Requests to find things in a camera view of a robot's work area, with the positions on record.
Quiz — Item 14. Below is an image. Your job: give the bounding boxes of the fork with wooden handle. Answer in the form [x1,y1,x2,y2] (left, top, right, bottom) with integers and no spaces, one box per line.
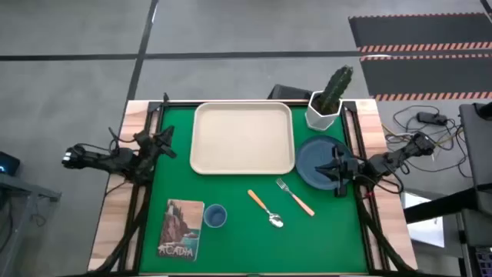
[274,177,316,218]

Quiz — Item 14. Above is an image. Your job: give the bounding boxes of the blue plate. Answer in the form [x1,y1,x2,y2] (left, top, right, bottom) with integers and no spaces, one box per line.
[294,134,357,192]

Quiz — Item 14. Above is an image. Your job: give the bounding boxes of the white paper sheet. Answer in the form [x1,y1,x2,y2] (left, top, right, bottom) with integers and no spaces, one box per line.
[401,192,446,249]

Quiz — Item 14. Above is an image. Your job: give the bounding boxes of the black sleeved cable bundle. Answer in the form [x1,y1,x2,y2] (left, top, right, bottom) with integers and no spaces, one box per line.
[353,184,418,275]
[90,184,151,275]

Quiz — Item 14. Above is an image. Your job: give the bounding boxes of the tangled floor cables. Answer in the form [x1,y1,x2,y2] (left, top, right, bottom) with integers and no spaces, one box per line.
[382,104,474,180]

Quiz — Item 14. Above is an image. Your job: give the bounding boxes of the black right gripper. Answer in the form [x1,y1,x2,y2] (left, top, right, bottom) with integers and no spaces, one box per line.
[314,145,364,199]

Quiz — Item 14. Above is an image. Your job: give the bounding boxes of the blue cup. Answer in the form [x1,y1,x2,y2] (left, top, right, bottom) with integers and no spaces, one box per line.
[202,203,228,229]

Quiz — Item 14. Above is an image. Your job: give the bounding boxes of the green cactus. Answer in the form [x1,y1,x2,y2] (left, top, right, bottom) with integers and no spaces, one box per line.
[317,64,355,115]

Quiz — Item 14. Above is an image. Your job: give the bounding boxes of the green table mat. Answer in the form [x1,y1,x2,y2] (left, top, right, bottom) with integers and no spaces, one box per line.
[138,105,370,275]

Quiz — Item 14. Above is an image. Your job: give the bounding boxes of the white faceted plant pot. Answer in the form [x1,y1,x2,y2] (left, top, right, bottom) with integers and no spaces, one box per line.
[304,90,344,132]

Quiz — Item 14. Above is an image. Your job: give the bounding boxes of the black device with blue light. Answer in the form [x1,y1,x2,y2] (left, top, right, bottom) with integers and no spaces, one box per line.
[0,151,22,178]

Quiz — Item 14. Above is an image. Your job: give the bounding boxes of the black power adapter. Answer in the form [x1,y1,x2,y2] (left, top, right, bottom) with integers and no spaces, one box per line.
[416,111,449,126]

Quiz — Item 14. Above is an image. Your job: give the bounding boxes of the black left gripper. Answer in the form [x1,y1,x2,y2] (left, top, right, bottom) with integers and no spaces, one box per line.
[132,125,178,163]

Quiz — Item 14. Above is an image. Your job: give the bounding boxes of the Acadia picture book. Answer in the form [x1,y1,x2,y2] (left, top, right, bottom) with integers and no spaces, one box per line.
[156,198,206,263]

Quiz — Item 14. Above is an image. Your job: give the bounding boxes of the spoon with wooden handle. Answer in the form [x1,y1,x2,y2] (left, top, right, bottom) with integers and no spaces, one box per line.
[247,189,285,229]

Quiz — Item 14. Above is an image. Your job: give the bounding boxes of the grey side table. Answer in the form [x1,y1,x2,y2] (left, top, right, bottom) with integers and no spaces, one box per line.
[0,172,63,277]

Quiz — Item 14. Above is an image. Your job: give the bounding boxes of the black aluminium frame rail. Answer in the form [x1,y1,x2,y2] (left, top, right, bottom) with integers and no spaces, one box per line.
[117,92,167,275]
[341,100,386,275]

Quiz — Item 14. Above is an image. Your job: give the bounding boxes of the beige plastic tray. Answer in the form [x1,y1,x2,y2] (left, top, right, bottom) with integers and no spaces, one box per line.
[189,101,297,176]

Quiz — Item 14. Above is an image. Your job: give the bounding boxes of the black hazard-striped floor mat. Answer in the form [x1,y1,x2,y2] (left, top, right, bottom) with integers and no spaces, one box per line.
[359,53,492,102]
[347,12,492,54]

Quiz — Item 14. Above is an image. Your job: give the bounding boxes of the black computer monitor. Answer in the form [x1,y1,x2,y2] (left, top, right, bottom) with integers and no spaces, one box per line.
[268,83,314,102]

